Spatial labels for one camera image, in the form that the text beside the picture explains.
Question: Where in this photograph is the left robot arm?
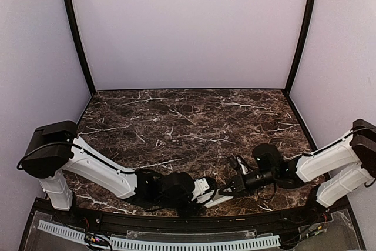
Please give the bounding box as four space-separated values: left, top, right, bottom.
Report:
16 121 217 225

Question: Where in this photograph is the white slotted cable duct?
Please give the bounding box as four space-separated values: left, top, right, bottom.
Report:
38 220 281 250

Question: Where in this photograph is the black frame post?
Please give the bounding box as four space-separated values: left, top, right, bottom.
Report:
63 0 96 96
284 0 315 96

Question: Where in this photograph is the left black frame post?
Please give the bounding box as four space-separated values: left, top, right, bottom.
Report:
63 0 96 96

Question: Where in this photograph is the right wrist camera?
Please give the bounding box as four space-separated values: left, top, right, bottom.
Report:
227 156 251 175

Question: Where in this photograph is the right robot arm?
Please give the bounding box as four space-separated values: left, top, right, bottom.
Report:
219 119 375 224

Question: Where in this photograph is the black front rail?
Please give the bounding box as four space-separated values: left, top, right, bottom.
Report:
28 198 357 235

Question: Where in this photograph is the white remote control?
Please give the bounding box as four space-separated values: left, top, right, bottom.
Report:
203 191 233 208

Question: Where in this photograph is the right black frame post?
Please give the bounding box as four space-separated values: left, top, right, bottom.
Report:
284 0 315 96

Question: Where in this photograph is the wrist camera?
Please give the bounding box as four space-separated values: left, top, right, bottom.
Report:
191 178 212 201
227 156 251 175

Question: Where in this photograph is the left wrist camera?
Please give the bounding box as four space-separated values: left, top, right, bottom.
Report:
191 178 212 201

